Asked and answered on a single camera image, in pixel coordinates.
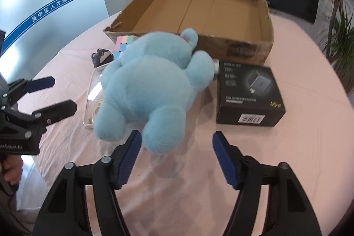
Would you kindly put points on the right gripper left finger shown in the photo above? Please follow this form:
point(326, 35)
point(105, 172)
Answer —
point(65, 209)

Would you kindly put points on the black product box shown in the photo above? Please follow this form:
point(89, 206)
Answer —
point(248, 95)

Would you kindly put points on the person's left hand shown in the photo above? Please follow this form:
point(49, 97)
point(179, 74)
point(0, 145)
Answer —
point(13, 165)

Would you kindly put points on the black dog figurine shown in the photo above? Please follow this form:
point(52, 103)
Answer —
point(101, 57)

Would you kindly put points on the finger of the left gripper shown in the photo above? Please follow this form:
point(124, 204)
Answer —
point(44, 117)
point(21, 87)

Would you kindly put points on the clear cream phone case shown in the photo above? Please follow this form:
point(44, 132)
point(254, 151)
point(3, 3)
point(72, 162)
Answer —
point(94, 97)

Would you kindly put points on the cardboard box tray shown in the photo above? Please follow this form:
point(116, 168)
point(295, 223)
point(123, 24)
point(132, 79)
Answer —
point(235, 30)

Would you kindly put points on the white earbuds case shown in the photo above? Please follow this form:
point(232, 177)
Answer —
point(216, 63)

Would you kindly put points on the blue plush bear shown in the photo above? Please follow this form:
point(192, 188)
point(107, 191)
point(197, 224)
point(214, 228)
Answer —
point(154, 82)

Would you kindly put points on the potted palm plant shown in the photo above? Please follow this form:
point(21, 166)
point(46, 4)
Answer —
point(339, 45)

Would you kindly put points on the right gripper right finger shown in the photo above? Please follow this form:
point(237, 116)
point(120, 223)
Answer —
point(288, 210)

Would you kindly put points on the pastel rubik's cube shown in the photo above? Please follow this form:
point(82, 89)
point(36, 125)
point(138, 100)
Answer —
point(122, 42)

